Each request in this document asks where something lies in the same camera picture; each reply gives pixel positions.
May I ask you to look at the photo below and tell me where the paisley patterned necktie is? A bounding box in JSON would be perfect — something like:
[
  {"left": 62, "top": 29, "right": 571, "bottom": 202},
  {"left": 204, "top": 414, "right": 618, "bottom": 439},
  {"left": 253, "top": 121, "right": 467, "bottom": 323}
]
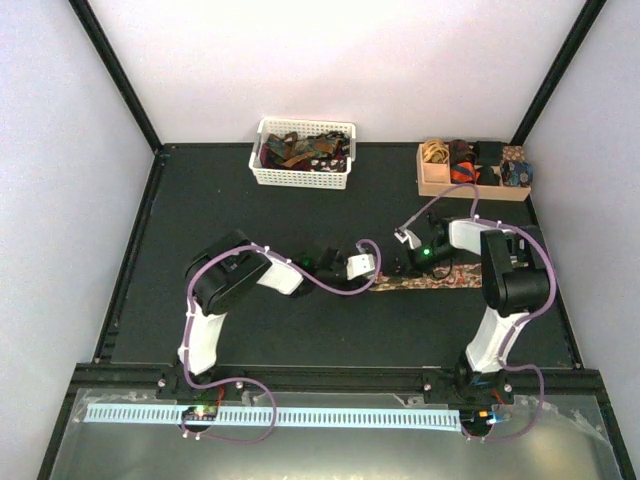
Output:
[{"left": 370, "top": 263, "right": 482, "bottom": 292}]

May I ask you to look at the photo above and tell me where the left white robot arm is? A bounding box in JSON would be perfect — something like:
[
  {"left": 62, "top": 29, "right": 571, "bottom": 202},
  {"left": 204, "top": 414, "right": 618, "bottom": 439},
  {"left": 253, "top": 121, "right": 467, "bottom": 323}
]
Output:
[{"left": 178, "top": 230, "right": 382, "bottom": 399}]

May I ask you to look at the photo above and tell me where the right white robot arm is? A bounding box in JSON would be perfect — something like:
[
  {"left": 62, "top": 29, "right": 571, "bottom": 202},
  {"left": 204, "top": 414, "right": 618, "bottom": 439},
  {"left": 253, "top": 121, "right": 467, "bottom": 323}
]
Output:
[{"left": 394, "top": 217, "right": 557, "bottom": 403}]

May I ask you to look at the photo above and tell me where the pile of ties in basket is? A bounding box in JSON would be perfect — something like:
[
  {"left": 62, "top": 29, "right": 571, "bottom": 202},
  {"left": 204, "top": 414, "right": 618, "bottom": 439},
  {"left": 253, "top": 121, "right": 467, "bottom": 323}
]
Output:
[{"left": 259, "top": 131, "right": 351, "bottom": 173}]

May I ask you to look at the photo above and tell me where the orange blue rolled tie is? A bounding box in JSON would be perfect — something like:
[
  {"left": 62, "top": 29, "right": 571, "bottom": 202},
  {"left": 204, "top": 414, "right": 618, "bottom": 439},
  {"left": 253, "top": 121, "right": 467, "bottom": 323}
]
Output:
[{"left": 450, "top": 161, "right": 477, "bottom": 184}]

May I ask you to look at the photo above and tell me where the black rolled tie front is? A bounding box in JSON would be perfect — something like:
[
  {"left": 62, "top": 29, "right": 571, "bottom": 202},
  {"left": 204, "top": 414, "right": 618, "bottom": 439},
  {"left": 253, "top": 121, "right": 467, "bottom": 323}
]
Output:
[{"left": 475, "top": 166, "right": 501, "bottom": 186}]

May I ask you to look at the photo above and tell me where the black rolled tie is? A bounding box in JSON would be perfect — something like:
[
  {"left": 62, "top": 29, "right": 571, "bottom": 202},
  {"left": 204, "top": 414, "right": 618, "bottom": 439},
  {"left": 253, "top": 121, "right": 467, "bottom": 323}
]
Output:
[
  {"left": 474, "top": 141, "right": 506, "bottom": 166},
  {"left": 475, "top": 166, "right": 501, "bottom": 186}
]

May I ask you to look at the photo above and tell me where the wooden compartment tray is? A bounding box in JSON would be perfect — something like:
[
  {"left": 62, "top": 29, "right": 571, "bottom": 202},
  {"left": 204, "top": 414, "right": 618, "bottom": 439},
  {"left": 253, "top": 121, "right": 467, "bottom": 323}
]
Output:
[{"left": 416, "top": 143, "right": 532, "bottom": 202}]

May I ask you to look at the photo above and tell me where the dark red rolled tie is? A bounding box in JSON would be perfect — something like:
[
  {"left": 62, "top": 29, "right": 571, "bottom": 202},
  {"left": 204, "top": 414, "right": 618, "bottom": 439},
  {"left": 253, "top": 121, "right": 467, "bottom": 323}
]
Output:
[{"left": 448, "top": 139, "right": 476, "bottom": 164}]

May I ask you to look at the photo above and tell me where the blue patterned rolled tie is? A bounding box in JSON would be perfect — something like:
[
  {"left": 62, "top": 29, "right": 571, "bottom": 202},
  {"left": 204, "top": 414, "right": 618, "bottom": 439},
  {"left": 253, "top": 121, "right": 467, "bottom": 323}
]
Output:
[{"left": 501, "top": 160, "right": 534, "bottom": 188}]

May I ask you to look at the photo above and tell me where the brown patterned rolled tie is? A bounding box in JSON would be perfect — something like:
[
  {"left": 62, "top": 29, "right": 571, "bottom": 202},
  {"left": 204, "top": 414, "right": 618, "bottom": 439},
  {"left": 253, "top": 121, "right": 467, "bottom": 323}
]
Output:
[{"left": 502, "top": 145, "right": 526, "bottom": 162}]

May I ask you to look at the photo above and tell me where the white plastic basket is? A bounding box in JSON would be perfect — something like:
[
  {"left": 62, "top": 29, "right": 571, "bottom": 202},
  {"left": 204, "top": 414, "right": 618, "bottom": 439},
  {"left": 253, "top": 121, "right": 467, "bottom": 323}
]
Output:
[{"left": 248, "top": 117, "right": 356, "bottom": 190}]

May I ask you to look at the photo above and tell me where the clear acrylic sheet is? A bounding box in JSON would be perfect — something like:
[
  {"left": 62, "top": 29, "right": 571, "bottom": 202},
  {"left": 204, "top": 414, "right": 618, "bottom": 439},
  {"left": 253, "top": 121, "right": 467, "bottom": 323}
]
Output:
[{"left": 43, "top": 390, "right": 623, "bottom": 479}]

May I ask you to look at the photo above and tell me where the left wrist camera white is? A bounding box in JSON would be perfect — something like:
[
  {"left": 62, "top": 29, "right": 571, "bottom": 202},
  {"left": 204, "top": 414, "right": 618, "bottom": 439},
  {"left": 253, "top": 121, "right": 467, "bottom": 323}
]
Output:
[{"left": 346, "top": 253, "right": 377, "bottom": 281}]

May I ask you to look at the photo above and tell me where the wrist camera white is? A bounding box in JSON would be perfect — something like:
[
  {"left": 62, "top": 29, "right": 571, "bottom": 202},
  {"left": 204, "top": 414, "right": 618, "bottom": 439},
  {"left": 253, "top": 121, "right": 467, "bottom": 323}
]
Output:
[
  {"left": 346, "top": 253, "right": 377, "bottom": 281},
  {"left": 394, "top": 228, "right": 422, "bottom": 250}
]

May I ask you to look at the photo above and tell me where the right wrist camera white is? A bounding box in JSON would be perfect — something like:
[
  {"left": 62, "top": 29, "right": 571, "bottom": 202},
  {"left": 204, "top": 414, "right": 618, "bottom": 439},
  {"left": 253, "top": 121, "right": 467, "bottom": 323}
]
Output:
[{"left": 394, "top": 228, "right": 422, "bottom": 250}]

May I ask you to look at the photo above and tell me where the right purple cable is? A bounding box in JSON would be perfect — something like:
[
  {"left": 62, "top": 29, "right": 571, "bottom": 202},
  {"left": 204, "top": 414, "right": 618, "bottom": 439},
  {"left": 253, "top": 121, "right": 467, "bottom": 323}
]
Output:
[{"left": 402, "top": 183, "right": 557, "bottom": 444}]

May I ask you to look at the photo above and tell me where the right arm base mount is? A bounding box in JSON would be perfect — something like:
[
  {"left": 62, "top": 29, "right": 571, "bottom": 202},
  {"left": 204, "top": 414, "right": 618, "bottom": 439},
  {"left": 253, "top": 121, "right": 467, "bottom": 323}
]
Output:
[{"left": 422, "top": 369, "right": 514, "bottom": 408}]

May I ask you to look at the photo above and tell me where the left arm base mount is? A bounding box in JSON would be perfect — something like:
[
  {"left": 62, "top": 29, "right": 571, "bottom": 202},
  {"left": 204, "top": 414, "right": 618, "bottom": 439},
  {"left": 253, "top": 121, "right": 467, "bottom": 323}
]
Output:
[{"left": 154, "top": 369, "right": 251, "bottom": 401}]

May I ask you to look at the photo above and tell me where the white slotted cable duct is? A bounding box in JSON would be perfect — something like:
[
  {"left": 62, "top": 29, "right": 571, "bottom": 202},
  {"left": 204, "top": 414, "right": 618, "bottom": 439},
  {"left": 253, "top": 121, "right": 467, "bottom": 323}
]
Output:
[{"left": 83, "top": 404, "right": 461, "bottom": 433}]

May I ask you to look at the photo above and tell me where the right black frame post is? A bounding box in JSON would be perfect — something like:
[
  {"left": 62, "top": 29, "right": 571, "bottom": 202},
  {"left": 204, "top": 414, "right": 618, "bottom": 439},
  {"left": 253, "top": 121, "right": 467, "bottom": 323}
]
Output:
[{"left": 509, "top": 0, "right": 607, "bottom": 146}]

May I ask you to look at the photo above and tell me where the black frame post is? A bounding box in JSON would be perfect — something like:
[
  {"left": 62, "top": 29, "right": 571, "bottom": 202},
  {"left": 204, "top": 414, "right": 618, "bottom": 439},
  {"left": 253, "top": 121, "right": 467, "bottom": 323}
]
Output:
[
  {"left": 68, "top": 0, "right": 162, "bottom": 153},
  {"left": 509, "top": 0, "right": 607, "bottom": 146}
]

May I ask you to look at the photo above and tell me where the left black frame post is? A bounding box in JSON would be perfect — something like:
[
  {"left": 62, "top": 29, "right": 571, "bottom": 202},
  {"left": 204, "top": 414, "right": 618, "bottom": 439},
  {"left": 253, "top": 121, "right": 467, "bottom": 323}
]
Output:
[{"left": 68, "top": 0, "right": 162, "bottom": 153}]

